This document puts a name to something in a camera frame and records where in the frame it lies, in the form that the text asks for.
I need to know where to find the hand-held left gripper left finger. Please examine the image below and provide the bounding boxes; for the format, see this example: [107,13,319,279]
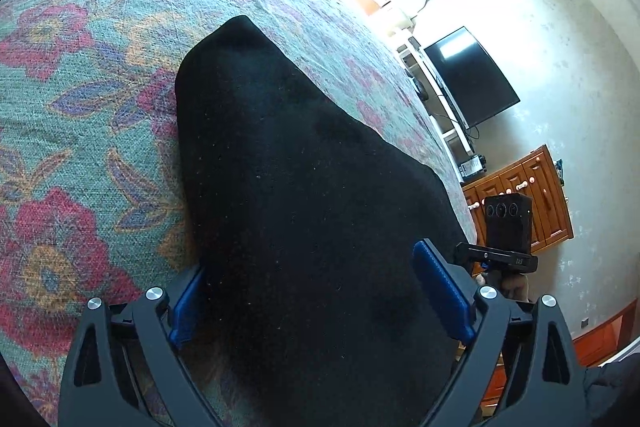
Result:
[57,264,221,427]

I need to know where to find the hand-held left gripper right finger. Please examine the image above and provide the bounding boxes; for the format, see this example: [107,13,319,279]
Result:
[412,239,586,427]

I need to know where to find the black pants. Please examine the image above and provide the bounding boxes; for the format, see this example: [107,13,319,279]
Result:
[175,15,468,427]

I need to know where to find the person's right hand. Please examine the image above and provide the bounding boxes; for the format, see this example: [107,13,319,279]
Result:
[474,272,534,304]

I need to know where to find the wooden cabinet with white knobs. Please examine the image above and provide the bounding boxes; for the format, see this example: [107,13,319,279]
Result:
[462,145,574,258]

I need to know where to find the black electronic box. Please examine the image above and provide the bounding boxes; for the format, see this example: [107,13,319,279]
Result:
[457,155,488,180]

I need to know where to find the white shelf unit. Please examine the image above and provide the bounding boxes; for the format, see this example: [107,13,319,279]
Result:
[394,26,477,170]

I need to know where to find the black flat television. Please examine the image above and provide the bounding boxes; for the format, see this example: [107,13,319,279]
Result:
[424,26,521,128]

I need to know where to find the person's dark clothing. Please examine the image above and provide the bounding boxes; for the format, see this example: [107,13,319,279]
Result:
[582,351,640,427]

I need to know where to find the floral bed blanket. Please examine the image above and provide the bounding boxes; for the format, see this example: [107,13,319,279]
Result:
[0,0,476,427]

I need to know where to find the orange wooden bed frame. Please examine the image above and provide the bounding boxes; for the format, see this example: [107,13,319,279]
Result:
[570,307,627,369]

